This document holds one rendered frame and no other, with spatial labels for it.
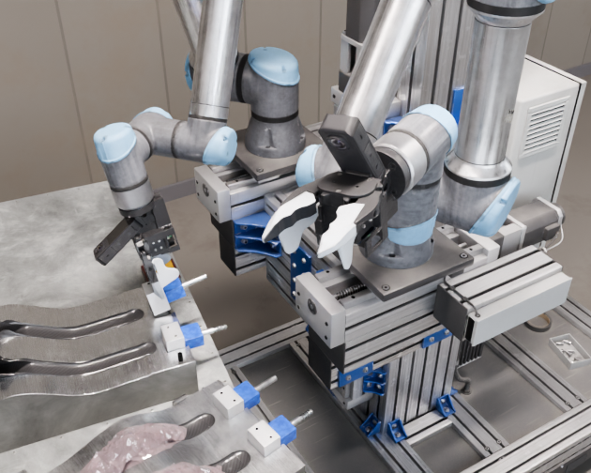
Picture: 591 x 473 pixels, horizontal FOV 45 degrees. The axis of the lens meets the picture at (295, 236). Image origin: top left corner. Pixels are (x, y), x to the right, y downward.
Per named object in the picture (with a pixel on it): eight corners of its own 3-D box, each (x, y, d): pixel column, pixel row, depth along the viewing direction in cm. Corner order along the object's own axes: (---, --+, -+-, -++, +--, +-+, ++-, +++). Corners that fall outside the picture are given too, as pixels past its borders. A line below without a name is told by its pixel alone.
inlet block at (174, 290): (206, 281, 156) (199, 260, 153) (213, 291, 152) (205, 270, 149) (149, 304, 153) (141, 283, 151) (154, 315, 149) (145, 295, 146)
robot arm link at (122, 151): (141, 118, 134) (118, 138, 127) (158, 170, 139) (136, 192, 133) (106, 119, 136) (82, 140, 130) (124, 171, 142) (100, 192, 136)
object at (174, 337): (223, 328, 151) (222, 309, 148) (231, 343, 147) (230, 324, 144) (162, 344, 147) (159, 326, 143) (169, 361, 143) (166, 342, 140)
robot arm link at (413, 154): (426, 136, 90) (369, 127, 94) (410, 151, 87) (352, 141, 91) (427, 189, 94) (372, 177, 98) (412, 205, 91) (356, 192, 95)
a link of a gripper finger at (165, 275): (187, 295, 146) (173, 253, 143) (159, 305, 145) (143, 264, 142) (184, 290, 149) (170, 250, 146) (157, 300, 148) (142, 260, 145)
